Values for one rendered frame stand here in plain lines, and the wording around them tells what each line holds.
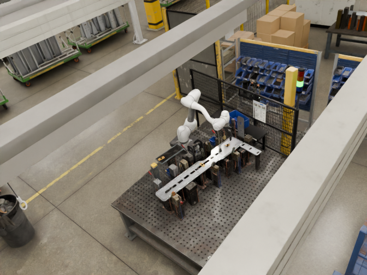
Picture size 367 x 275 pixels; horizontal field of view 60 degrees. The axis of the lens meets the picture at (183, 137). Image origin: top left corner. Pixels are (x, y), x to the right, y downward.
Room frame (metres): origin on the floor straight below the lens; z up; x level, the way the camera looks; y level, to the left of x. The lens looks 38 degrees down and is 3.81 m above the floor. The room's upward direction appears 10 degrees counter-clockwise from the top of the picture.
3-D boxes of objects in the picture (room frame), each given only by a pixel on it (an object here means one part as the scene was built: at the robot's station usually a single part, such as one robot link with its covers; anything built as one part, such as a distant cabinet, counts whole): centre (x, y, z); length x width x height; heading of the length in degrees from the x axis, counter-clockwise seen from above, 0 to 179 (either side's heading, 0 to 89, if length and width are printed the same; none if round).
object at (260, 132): (3.60, -0.79, 1.01); 0.90 x 0.22 x 0.03; 35
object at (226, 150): (2.90, -0.16, 1.00); 1.38 x 0.22 x 0.02; 125
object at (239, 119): (3.33, -0.78, 1.17); 0.12 x 0.01 x 0.34; 35
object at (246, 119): (3.59, -0.80, 1.09); 0.30 x 0.17 x 0.13; 26
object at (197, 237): (3.13, -0.39, 0.68); 2.56 x 1.61 x 0.04; 134
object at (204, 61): (5.82, -0.49, 1.00); 1.34 x 0.14 x 2.00; 44
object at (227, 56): (6.07, -0.81, 0.65); 1.00 x 0.50 x 1.30; 44
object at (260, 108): (3.43, -1.06, 1.30); 0.23 x 0.02 x 0.31; 35
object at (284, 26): (7.45, -2.88, 0.52); 1.20 x 0.80 x 1.05; 131
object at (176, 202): (2.43, 0.20, 0.88); 0.15 x 0.11 x 0.36; 35
